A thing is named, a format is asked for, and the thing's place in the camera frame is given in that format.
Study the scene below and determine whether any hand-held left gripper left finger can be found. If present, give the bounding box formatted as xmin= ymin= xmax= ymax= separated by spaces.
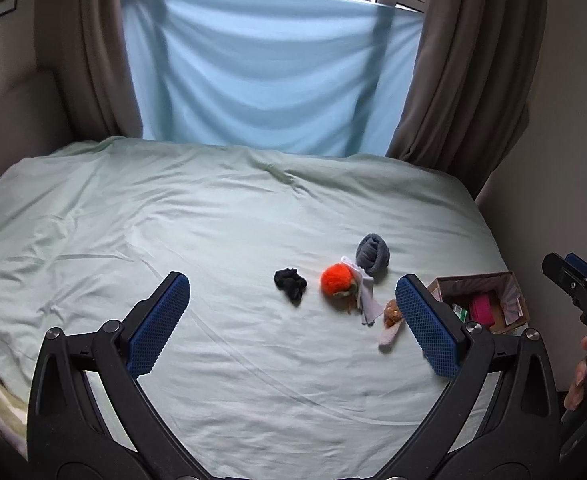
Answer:
xmin=27 ymin=271 xmax=191 ymax=480

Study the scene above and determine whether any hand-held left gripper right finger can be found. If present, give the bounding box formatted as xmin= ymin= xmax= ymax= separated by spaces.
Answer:
xmin=395 ymin=274 xmax=564 ymax=480

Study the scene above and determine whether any brown plush toy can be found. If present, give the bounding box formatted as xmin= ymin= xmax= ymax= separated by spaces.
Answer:
xmin=383 ymin=298 xmax=404 ymax=328

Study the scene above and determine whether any pink sock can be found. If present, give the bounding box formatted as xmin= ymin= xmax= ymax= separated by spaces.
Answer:
xmin=377 ymin=320 xmax=406 ymax=353

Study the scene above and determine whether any cardboard box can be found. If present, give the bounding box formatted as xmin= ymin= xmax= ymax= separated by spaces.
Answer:
xmin=427 ymin=271 xmax=530 ymax=335

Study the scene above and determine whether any white cloth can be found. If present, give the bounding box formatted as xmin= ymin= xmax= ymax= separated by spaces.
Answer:
xmin=341 ymin=256 xmax=381 ymax=327

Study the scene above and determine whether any grey sock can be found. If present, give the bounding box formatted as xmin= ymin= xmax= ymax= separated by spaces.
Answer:
xmin=356 ymin=233 xmax=391 ymax=276

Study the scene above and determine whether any orange plush toy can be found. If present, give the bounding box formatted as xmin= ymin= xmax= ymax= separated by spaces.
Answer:
xmin=321 ymin=263 xmax=361 ymax=313

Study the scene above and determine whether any black sock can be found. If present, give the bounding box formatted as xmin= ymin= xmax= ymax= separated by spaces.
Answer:
xmin=274 ymin=268 xmax=308 ymax=305

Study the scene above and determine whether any person's right hand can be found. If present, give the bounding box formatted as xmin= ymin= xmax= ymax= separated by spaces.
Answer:
xmin=564 ymin=334 xmax=587 ymax=412

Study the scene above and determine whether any pink packet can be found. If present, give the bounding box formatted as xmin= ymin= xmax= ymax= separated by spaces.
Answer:
xmin=469 ymin=295 xmax=495 ymax=325

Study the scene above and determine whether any brown curtain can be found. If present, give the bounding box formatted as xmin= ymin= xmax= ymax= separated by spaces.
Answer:
xmin=34 ymin=0 xmax=144 ymax=141
xmin=387 ymin=0 xmax=549 ymax=201

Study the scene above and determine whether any beige headboard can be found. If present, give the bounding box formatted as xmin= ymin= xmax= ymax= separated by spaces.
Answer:
xmin=0 ymin=67 xmax=74 ymax=211

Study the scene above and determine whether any light blue hanging cloth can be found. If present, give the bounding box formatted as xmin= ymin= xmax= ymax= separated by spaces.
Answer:
xmin=120 ymin=0 xmax=424 ymax=157

